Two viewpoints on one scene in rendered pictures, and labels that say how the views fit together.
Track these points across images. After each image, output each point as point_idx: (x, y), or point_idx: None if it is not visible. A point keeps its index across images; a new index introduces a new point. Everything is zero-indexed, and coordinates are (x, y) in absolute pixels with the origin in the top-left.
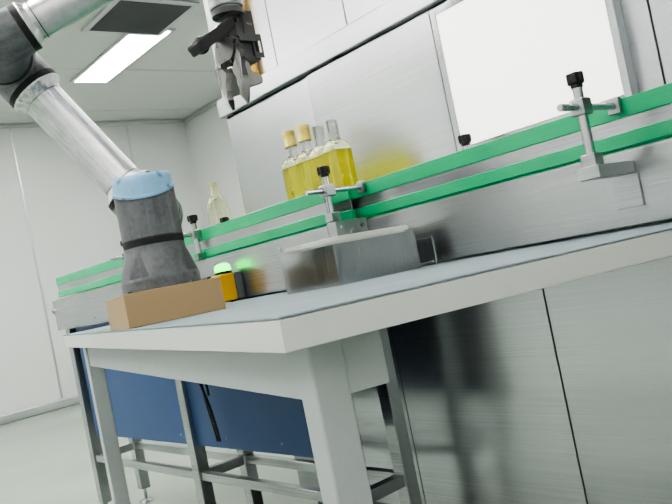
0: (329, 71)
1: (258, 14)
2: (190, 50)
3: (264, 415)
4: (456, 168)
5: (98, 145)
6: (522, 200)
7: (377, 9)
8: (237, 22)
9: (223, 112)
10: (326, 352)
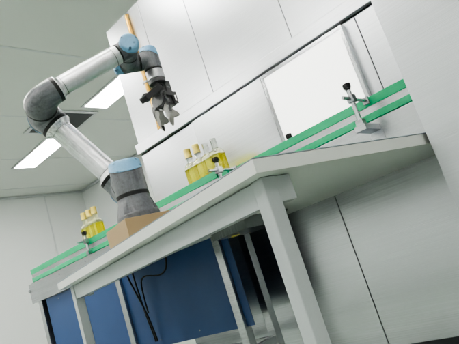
0: (205, 117)
1: None
2: (141, 99)
3: (186, 315)
4: (288, 147)
5: (94, 151)
6: None
7: (230, 80)
8: (162, 86)
9: (140, 151)
10: (269, 181)
